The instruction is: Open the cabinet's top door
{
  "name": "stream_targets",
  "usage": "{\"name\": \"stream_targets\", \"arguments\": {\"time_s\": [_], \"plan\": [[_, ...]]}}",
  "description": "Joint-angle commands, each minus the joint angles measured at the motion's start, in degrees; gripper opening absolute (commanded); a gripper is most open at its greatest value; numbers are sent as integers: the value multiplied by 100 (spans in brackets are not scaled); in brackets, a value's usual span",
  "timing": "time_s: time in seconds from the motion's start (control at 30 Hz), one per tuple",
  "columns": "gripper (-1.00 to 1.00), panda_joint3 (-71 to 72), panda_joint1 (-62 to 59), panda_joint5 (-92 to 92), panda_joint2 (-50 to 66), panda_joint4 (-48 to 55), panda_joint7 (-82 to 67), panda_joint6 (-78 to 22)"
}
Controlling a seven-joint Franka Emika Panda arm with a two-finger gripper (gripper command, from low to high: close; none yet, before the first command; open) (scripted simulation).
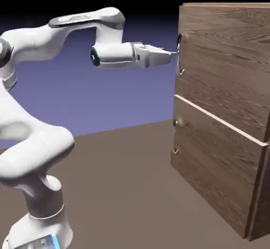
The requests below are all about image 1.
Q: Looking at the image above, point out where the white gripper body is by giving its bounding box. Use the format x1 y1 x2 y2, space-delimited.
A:
144 44 172 69

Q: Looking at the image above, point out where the long curved metal handle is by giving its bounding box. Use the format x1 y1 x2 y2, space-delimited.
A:
176 33 186 76

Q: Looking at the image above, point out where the large wooden cabinet door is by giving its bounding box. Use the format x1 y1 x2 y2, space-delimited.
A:
175 5 270 143

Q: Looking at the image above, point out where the small wooden cabinet door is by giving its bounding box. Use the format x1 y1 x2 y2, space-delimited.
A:
170 94 269 240

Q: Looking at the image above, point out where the wooden cabinet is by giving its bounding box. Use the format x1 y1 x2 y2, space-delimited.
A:
170 2 270 243

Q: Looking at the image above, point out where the short curved metal handle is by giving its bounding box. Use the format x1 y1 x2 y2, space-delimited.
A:
172 118 180 155

